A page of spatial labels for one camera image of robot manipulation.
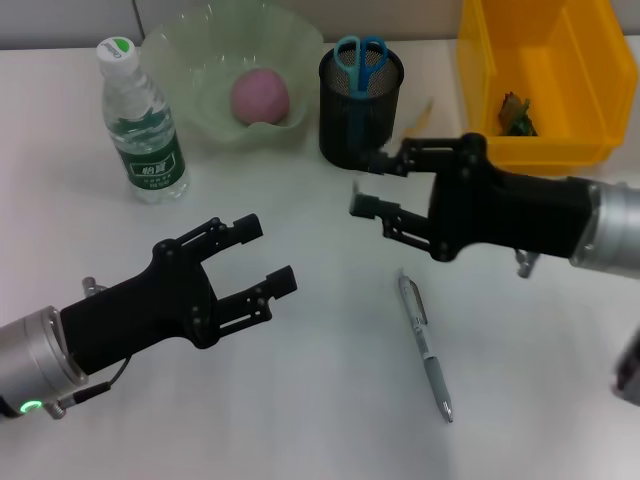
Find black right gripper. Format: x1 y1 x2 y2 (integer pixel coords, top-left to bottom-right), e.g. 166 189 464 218
350 134 594 262

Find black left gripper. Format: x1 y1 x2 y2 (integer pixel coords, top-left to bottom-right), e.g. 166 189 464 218
59 213 299 376

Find clear plastic ruler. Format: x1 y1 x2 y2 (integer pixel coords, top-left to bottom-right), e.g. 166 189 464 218
349 97 436 201

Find blue scissors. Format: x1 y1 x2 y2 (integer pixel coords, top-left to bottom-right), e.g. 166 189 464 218
333 34 390 151

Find green plastic wrapper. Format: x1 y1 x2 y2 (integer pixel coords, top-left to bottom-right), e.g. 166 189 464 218
497 91 540 138

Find pink toy peach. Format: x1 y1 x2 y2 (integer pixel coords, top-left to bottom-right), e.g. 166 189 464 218
229 68 291 126

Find clear green-label water bottle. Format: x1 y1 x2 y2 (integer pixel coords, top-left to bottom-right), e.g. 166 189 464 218
96 35 191 205

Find silver ballpoint pen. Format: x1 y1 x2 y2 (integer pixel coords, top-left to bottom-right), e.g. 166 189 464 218
397 268 455 424

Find black mesh pen holder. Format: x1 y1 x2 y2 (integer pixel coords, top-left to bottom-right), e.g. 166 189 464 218
318 43 405 171

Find translucent green fruit plate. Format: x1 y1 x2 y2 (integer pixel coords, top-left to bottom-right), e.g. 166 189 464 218
139 0 325 151

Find yellow plastic bin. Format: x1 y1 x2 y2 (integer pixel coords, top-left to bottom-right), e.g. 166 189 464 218
455 0 640 176

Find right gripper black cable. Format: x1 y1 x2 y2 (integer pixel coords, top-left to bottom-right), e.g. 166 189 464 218
513 248 540 280

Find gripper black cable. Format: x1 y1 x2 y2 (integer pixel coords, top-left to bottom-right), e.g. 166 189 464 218
49 276 134 419
513 248 540 280

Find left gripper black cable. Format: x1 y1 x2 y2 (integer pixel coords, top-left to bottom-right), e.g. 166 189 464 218
49 276 134 419

